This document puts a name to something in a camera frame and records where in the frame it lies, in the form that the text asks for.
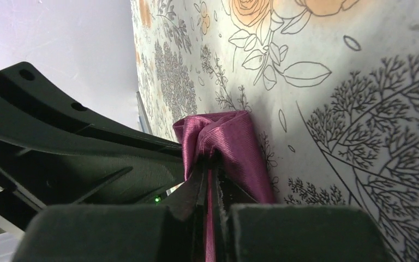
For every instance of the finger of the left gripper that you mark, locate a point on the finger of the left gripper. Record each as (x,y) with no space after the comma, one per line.
(54,151)

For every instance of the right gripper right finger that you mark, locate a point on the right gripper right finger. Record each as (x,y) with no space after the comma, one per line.
(296,231)

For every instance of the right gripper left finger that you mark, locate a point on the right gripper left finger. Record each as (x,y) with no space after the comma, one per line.
(173,230)

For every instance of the purple cloth napkin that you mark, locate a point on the purple cloth napkin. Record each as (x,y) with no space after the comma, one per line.
(227,141)

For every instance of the floral tablecloth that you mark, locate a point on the floral tablecloth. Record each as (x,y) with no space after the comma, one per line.
(332,88)

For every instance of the left aluminium frame post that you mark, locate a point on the left aluminium frame post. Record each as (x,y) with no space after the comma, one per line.
(143,119)

